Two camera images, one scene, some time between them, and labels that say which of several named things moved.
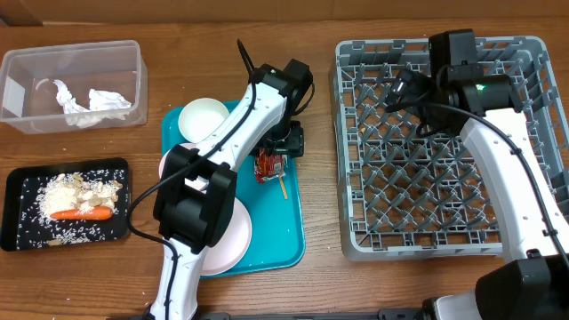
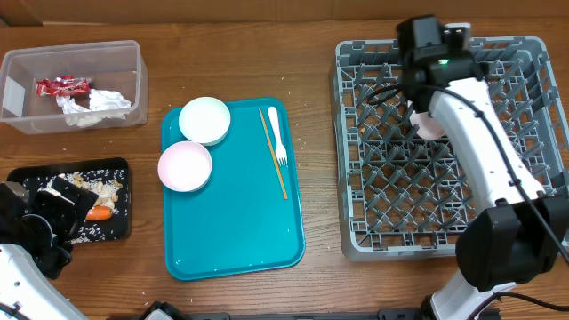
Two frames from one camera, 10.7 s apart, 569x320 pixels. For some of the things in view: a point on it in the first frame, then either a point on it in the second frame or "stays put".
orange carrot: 90,213 stays put
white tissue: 102,106 stays put
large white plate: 228,252 → 428,129
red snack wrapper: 268,166 → 63,84
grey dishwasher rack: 405,195 stays put
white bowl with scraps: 200,116 stays put
